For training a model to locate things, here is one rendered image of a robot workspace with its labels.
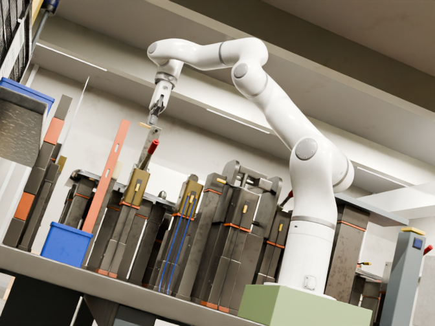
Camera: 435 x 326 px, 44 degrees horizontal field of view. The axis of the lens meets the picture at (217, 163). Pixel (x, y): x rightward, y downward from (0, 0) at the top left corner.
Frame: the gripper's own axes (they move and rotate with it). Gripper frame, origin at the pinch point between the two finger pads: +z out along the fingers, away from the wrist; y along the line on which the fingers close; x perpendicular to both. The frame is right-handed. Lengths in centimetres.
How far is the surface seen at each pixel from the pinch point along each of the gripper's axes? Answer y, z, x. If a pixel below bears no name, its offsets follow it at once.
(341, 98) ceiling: 448, -272, -307
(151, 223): -1.9, 35.8, -11.7
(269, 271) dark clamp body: -23, 41, -51
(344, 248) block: -37, 27, -68
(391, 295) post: -34, 36, -92
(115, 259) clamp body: -19, 52, -1
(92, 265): -1, 56, 3
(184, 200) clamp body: -22.8, 27.8, -15.6
